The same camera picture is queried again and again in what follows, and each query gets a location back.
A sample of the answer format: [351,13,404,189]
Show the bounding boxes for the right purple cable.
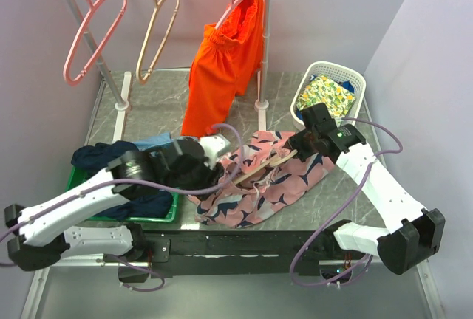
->
[289,117,404,287]

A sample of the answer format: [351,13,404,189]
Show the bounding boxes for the orange shorts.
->
[181,0,265,138]

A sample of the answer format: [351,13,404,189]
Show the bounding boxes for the navy blue garment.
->
[67,141,174,222]

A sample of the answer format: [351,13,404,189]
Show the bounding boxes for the beige hanger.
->
[135,0,183,84]
[233,149,298,185]

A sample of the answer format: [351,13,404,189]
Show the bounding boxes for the pink hanger far left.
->
[63,0,129,86]

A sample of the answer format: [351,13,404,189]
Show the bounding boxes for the blue cloth in basket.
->
[310,75,355,94]

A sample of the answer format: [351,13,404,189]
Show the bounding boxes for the lemon print cloth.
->
[296,75,356,118]

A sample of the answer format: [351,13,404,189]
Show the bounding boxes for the pink patterned shorts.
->
[188,131,335,228]

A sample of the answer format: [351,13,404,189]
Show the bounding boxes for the white plastic basket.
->
[290,61,366,130]

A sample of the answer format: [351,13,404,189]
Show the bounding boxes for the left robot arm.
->
[2,134,230,271]

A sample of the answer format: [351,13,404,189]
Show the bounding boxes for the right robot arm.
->
[287,103,446,275]

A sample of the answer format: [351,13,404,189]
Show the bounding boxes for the light blue shorts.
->
[133,132,200,151]

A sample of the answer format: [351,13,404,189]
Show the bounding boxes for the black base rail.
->
[66,228,370,285]

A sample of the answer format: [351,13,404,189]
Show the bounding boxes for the green plastic tray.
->
[64,165,182,223]

